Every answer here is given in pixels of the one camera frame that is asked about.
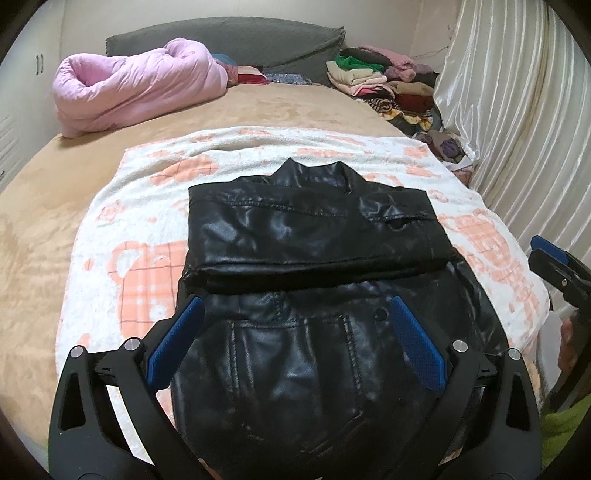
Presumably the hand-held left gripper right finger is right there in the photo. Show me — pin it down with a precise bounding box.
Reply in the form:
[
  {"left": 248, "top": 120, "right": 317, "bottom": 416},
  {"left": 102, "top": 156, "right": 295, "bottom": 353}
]
[{"left": 389, "top": 295, "right": 542, "bottom": 480}]

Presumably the person's green clothing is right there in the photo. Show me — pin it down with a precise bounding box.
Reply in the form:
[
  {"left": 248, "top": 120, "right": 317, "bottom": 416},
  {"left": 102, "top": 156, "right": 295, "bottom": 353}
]
[{"left": 540, "top": 406, "right": 591, "bottom": 467}]

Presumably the pile of folded clothes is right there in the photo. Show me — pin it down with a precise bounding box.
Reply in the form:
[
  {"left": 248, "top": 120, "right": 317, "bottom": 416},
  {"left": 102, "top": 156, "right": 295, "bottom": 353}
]
[{"left": 325, "top": 45, "right": 444, "bottom": 134}]

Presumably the white satin curtain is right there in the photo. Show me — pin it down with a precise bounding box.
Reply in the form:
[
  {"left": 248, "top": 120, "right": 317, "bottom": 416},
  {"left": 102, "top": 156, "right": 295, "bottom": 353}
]
[{"left": 434, "top": 0, "right": 591, "bottom": 315}]

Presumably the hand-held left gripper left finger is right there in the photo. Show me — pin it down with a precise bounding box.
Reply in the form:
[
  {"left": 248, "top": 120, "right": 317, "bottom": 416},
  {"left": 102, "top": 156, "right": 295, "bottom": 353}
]
[{"left": 47, "top": 295, "right": 206, "bottom": 480}]

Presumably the white and orange printed blanket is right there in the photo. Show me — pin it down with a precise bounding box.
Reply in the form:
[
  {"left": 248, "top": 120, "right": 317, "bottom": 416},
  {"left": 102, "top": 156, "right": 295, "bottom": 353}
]
[{"left": 54, "top": 126, "right": 552, "bottom": 462}]

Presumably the bed with tan sheet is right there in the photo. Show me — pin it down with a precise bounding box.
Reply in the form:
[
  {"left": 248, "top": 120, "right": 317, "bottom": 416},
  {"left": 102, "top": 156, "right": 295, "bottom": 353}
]
[{"left": 0, "top": 82, "right": 416, "bottom": 444}]

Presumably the blue floral cloth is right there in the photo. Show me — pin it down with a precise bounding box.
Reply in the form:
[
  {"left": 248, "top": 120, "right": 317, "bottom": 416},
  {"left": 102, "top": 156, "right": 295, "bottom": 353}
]
[{"left": 265, "top": 73, "right": 315, "bottom": 88}]

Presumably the grey padded headboard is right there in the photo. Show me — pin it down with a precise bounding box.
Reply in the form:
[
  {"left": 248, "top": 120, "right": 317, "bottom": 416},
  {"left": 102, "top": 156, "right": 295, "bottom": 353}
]
[{"left": 105, "top": 17, "right": 347, "bottom": 86}]

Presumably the black leather jacket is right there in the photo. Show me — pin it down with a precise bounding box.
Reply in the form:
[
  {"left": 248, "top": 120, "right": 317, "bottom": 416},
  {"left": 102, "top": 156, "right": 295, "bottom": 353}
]
[{"left": 171, "top": 158, "right": 509, "bottom": 480}]

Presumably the red pillow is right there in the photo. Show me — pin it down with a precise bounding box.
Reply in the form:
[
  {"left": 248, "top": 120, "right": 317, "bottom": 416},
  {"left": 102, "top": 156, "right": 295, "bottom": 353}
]
[{"left": 237, "top": 66, "right": 269, "bottom": 86}]

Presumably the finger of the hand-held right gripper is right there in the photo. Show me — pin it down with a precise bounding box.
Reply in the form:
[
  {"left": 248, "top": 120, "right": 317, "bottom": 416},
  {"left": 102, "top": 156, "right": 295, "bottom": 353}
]
[
  {"left": 530, "top": 235, "right": 573, "bottom": 267},
  {"left": 527, "top": 249, "right": 585, "bottom": 294}
]

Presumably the white wardrobe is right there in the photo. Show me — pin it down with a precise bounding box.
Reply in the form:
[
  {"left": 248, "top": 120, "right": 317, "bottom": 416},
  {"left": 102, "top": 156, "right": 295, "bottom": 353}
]
[{"left": 0, "top": 9, "right": 63, "bottom": 185}]

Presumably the person's right hand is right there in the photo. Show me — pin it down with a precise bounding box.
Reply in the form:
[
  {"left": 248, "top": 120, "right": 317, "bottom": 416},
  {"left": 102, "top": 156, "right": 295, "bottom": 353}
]
[{"left": 558, "top": 318, "right": 583, "bottom": 372}]

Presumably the pink quilt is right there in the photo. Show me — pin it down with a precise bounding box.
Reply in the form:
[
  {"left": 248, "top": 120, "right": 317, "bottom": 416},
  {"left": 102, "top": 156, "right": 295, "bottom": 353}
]
[{"left": 52, "top": 38, "right": 230, "bottom": 138}]

